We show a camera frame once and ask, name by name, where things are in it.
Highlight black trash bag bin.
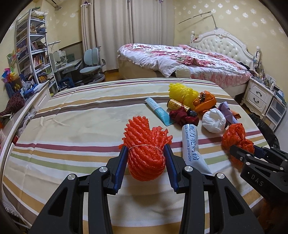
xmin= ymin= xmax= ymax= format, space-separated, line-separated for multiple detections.
xmin=248 ymin=114 xmax=280 ymax=149

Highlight white milk powder pouch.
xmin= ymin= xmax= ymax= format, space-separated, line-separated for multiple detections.
xmin=182 ymin=124 xmax=211 ymax=175

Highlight white blue cream tube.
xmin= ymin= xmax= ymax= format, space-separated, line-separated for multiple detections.
xmin=145 ymin=98 xmax=174 ymax=126

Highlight white tufted headboard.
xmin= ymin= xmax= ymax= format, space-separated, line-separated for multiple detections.
xmin=190 ymin=28 xmax=261 ymax=68

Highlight floral quilt bed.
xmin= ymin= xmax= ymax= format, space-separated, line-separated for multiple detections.
xmin=118 ymin=43 xmax=251 ymax=89

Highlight grey study desk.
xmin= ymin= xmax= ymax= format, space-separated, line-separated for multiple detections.
xmin=49 ymin=52 xmax=82 ymax=90

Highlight dark red satin cloth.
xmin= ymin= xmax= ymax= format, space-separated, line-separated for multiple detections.
xmin=169 ymin=107 xmax=200 ymax=127

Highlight white bookshelf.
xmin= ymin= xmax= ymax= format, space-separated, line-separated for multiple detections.
xmin=15 ymin=7 xmax=58 ymax=95

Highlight orange folded paper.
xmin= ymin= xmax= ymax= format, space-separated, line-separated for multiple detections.
xmin=230 ymin=110 xmax=241 ymax=119

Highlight yellow foam net bundle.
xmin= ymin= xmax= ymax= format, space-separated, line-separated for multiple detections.
xmin=168 ymin=82 xmax=200 ymax=111

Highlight beige curtains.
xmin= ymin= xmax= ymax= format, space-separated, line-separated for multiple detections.
xmin=81 ymin=1 xmax=175 ymax=70

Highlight metal mosquito net pole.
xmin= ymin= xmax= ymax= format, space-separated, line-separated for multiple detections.
xmin=177 ymin=10 xmax=219 ymax=30

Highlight striped bed sheet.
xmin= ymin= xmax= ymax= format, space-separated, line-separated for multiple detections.
xmin=2 ymin=78 xmax=267 ymax=233

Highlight white paper ball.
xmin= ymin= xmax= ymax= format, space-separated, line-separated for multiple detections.
xmin=202 ymin=108 xmax=226 ymax=134

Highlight white plastic drawer unit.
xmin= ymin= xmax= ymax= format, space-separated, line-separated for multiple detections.
xmin=264 ymin=90 xmax=287 ymax=132

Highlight red plastic bag ball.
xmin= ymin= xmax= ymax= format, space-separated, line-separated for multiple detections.
xmin=222 ymin=123 xmax=255 ymax=169

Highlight white nightstand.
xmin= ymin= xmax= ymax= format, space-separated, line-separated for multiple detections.
xmin=241 ymin=78 xmax=274 ymax=119

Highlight orange foam net bundle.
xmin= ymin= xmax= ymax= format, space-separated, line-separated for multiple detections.
xmin=119 ymin=116 xmax=173 ymax=181

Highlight orange plastic bag wad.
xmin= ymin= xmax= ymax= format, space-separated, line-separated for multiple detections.
xmin=193 ymin=91 xmax=217 ymax=114

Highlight yellow tea bottle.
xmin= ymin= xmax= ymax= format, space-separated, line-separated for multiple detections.
xmin=167 ymin=99 xmax=198 ymax=117

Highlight grey blue desk chair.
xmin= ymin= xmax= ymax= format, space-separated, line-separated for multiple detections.
xmin=79 ymin=46 xmax=106 ymax=85

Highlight lavender paper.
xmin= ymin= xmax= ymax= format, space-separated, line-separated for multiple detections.
xmin=218 ymin=101 xmax=238 ymax=124

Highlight white air conditioner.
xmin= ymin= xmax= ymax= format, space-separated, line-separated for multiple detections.
xmin=47 ymin=0 xmax=64 ymax=11

